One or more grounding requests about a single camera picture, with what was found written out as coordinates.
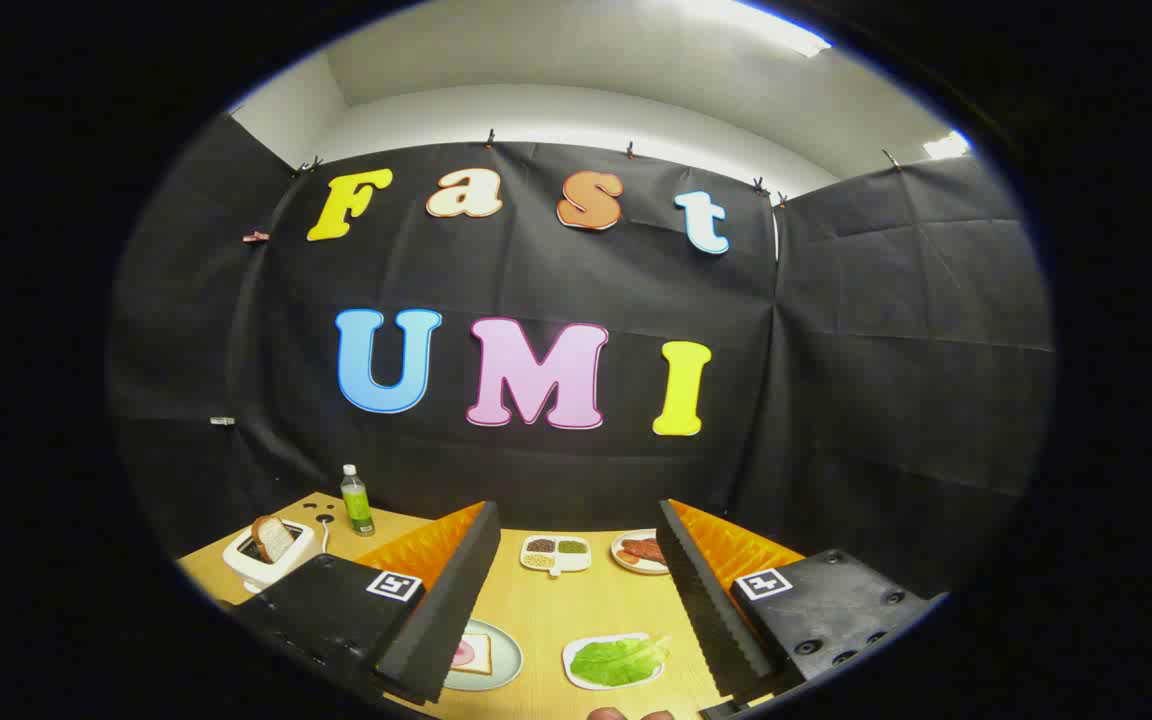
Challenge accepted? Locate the white divided bean dish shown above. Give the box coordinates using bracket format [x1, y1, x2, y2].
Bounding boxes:
[520, 535, 593, 578]

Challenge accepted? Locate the white plate with meat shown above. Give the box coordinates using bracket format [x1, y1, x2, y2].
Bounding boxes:
[611, 529, 672, 576]

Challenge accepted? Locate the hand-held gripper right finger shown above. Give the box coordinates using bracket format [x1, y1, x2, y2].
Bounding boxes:
[654, 498, 949, 706]

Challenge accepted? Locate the black backdrop cloth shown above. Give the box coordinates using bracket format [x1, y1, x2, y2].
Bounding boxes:
[106, 112, 1057, 601]

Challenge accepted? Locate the white flat plate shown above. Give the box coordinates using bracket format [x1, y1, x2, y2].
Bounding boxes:
[563, 632, 672, 692]

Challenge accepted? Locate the white bread slice with ham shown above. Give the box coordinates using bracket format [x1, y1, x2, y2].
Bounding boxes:
[449, 633, 494, 677]

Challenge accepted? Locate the white toaster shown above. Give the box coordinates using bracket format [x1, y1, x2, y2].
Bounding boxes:
[223, 520, 317, 595]

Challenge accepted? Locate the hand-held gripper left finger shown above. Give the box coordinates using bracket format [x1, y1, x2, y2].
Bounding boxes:
[231, 500, 503, 707]

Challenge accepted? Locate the pale green plate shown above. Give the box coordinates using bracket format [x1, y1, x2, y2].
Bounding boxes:
[444, 618, 525, 693]

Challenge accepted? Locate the green label drink bottle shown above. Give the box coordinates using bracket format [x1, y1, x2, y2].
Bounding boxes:
[340, 464, 376, 538]

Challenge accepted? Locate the green lettuce leaf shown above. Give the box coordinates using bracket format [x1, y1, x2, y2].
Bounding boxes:
[570, 636, 672, 688]

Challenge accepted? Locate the brown crust bread slice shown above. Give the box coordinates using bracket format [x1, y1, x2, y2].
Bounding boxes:
[251, 515, 297, 564]

